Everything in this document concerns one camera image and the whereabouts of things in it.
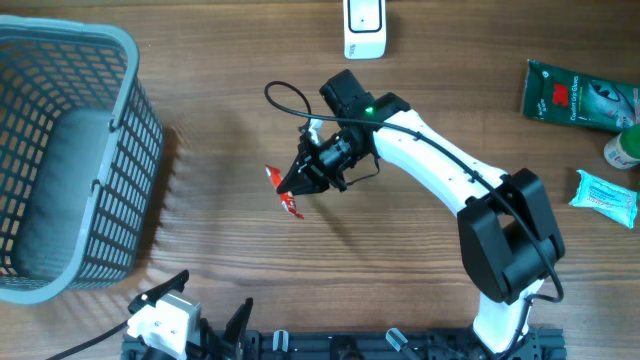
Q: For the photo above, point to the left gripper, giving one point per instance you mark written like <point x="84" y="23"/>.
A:
<point x="231" y="345"/>

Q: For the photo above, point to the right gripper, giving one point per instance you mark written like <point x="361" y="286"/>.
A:
<point x="295" y="183"/>

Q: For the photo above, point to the red coffee stick sachet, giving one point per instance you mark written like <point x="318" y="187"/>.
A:
<point x="287" y="199"/>

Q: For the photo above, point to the green snack bag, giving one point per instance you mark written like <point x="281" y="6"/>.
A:
<point x="557" y="95"/>

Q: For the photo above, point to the light blue wipes pack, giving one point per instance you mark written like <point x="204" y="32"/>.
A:
<point x="613" y="201"/>

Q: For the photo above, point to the green lid jar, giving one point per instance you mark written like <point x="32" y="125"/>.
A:
<point x="622" y="152"/>

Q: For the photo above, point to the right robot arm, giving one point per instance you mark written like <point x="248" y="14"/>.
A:
<point x="509" y="238"/>

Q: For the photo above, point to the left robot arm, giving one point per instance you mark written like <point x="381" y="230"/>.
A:
<point x="169" y="326"/>

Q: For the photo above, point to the white barcode scanner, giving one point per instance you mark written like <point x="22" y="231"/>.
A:
<point x="365" y="29"/>

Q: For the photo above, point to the grey plastic basket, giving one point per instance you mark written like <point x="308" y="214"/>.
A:
<point x="80" y="150"/>

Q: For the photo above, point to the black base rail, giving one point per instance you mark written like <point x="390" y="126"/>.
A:
<point x="450" y="343"/>

